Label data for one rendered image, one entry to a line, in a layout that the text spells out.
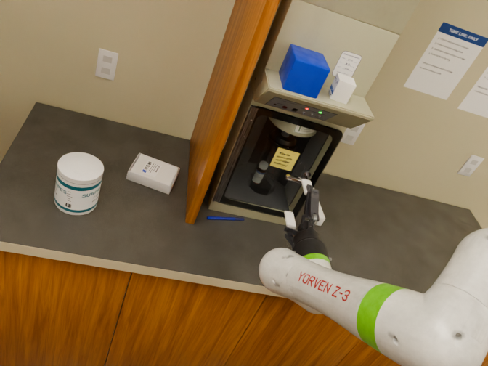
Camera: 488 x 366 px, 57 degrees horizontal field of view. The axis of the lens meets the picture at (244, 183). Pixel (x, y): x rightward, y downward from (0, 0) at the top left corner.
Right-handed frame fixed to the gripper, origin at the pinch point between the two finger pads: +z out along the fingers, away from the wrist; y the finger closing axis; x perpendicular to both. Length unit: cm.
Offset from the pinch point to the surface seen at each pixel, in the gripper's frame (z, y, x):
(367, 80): 15.2, 36.6, -9.1
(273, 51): 15.2, 36.6, 20.5
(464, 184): 58, -15, -105
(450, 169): 58, -9, -92
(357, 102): 10.6, 31.3, -7.3
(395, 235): 23, -26, -59
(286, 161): 13.7, 3.3, 3.1
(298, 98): 3.9, 30.4, 12.3
